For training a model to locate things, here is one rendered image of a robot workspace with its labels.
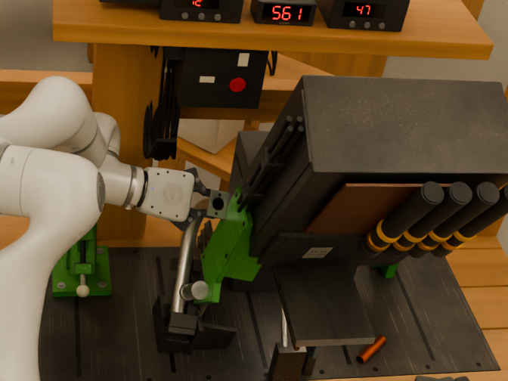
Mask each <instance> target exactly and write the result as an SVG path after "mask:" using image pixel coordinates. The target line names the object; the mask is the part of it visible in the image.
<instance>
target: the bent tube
mask: <svg viewBox="0 0 508 381"><path fill-rule="evenodd" d="M218 194H221V196H219V195H218ZM228 198H229V193H227V192H224V191H220V190H214V189H211V190H210V194H209V198H207V199H203V200H201V201H200V202H198V203H197V204H196V206H195V207H194V209H207V210H206V215H207V216H212V217H215V218H221V219H225V215H226V210H227V206H228ZM215 212H217V215H215ZM203 218H204V217H201V216H200V217H198V218H197V219H195V220H194V221H193V222H191V223H190V225H189V226H188V227H187V229H186V230H185V231H184V233H183V236H182V240H181V248H180V253H179V258H178V267H177V271H176V277H175V285H174V290H173V295H172V304H171V308H170V312H177V313H182V314H184V308H185V303H186V301H184V300H183V299H182V298H181V297H180V295H179V289H180V287H181V285H182V284H184V283H189V280H190V274H191V266H192V261H193V255H194V247H195V242H196V238H197V233H198V230H199V228H200V224H201V222H202V220H203Z"/></svg>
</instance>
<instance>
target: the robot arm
mask: <svg viewBox="0 0 508 381"><path fill-rule="evenodd" d="M120 141H121V134H120V130H119V126H118V124H117V122H116V120H115V119H114V118H113V117H112V116H110V115H108V114H106V113H99V112H93V111H92V108H91V106H90V103H89V102H88V98H87V97H86V95H85V93H84V91H83V90H82V89H81V88H80V86H79V85H78V84H76V83H75V82H74V81H73V80H71V79H68V78H67V77H64V76H49V77H47V78H45V79H43V80H41V81H40V82H39V83H38V84H37V85H36V86H35V87H34V88H33V89H32V91H31V92H30V93H29V95H28V97H27V98H26V100H25V101H24V102H23V103H22V104H21V105H20V106H19V107H18V108H17V109H16V110H14V111H13V112H11V113H9V114H8V115H6V116H3V117H1V118H0V214H2V215H13V216H19V217H25V218H29V220H30V223H29V227H28V230H27V231H26V233H25V234H24V235H23V236H22V237H21V238H20V239H18V240H16V241H15V242H13V243H12V244H11V245H9V246H7V247H5V248H4V249H2V250H0V381H40V375H39V352H38V350H39V330H40V324H41V319H42V309H43V305H44V301H45V293H46V288H47V285H48V279H49V277H50V275H51V272H52V270H53V268H54V266H55V265H56V264H57V262H58V261H59V260H60V258H61V257H62V256H63V255H64V254H65V253H66V252H67V251H68V250H69V249H70V248H71V247H72V246H73V245H74V244H75V243H76V242H77V241H78V240H80V239H81V238H82V237H83V236H84V235H86V234H87V233H88V232H89V231H90V230H91V229H92V228H93V227H94V225H95V224H96V222H97V221H98V219H99V217H100V216H101V213H102V210H103V208H104V204H105V203H108V204H112V205H116V206H124V207H125V209H128V210H130V209H132V207H133V206H135V207H136V210H138V211H139V212H142V213H144V214H147V215H151V216H153V217H156V218H161V219H164V220H167V221H170V222H171V223H173V225H174V226H176V227H177V228H178V229H179V230H180V231H185V230H186V229H187V227H188V226H189V225H190V223H191V222H193V221H194V220H195V219H197V218H198V217H200V216H201V217H205V218H212V219H214V218H215V217H212V216H207V215H206V210H207V209H193V208H191V199H192V194H193V192H199V193H200V194H202V196H205V197H209V194H210V190H211V189H208V188H206V186H204V185H203V183H202V181H201V180H200V179H199V177H198V176H199V175H198V173H197V169H196V168H195V167H193V168H190V169H185V170H183V171H178V170H174V169H165V168H159V167H146V168H145V169H144V170H143V169H142V168H141V167H138V166H132V165H129V164H125V163H121V162H120V161H119V149H120Z"/></svg>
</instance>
